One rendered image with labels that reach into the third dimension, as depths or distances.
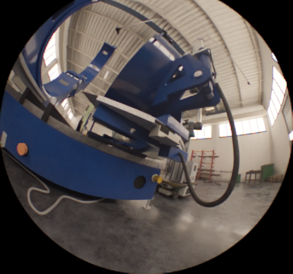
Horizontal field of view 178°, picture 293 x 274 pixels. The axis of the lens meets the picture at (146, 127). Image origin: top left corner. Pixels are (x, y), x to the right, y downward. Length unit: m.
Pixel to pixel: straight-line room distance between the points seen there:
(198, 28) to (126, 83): 7.25
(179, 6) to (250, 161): 13.13
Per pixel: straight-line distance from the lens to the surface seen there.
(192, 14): 7.77
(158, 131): 0.56
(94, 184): 0.82
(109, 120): 0.58
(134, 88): 1.06
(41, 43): 1.50
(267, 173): 10.26
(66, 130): 0.79
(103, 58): 5.69
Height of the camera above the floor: 0.59
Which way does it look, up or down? 21 degrees up
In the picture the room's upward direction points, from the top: 17 degrees clockwise
